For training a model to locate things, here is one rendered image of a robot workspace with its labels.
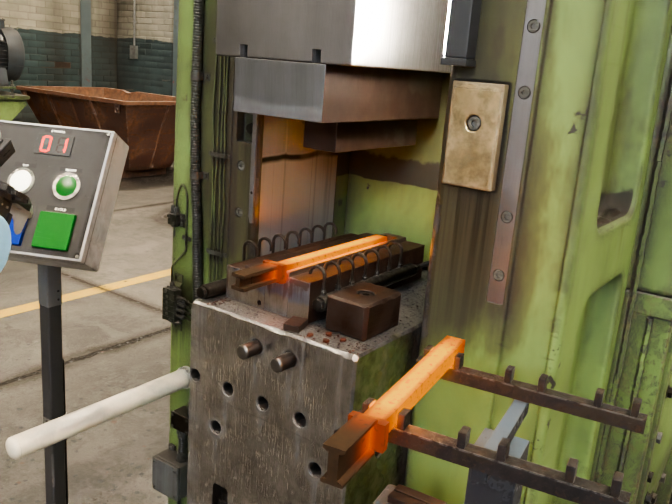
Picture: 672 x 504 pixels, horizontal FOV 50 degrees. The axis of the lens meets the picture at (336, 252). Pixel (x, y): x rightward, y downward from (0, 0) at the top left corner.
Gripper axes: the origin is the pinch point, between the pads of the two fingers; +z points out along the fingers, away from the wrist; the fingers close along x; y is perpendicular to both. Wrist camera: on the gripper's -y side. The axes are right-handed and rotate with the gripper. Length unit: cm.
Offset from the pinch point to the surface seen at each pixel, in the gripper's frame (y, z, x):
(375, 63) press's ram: -29, -10, 61
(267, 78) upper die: -26, -8, 42
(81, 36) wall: -447, 692, -451
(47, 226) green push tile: -0.1, 10.1, -1.3
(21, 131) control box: -19.8, 10.7, -13.1
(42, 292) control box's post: 10.0, 29.2, -10.1
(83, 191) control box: -8.3, 10.8, 3.8
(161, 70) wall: -423, 723, -341
